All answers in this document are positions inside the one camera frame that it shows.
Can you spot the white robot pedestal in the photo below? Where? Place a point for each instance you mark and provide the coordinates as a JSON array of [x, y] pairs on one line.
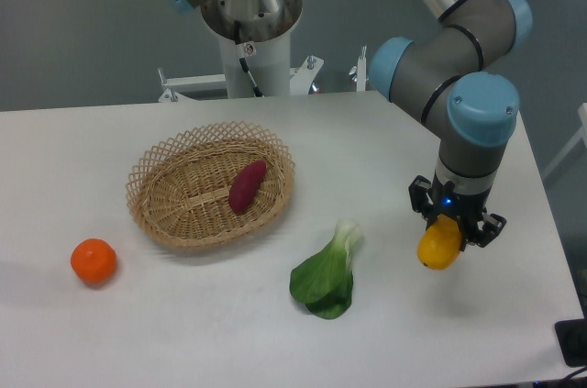
[[254, 39]]

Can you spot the black device at table edge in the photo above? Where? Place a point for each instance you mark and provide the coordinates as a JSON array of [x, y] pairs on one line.
[[571, 335]]

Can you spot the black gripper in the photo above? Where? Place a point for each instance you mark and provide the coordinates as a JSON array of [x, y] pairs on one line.
[[454, 195]]

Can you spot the green bok choy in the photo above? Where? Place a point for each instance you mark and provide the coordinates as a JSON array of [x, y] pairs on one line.
[[324, 282]]

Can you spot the purple sweet potato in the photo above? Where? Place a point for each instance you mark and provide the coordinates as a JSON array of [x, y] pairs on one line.
[[246, 185]]

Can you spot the white metal frame right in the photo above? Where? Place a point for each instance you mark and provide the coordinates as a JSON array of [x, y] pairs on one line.
[[574, 147]]

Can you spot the yellow mango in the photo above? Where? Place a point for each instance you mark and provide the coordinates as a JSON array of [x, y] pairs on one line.
[[440, 245]]

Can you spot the orange mandarin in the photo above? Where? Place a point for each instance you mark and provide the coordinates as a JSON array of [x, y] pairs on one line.
[[94, 261]]

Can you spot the white bracket with bolt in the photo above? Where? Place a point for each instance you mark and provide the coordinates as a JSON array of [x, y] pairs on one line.
[[358, 73]]

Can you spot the woven wicker basket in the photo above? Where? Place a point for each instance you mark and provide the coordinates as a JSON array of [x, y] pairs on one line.
[[178, 192]]

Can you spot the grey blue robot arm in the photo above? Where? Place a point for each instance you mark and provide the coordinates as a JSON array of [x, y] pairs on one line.
[[442, 84]]

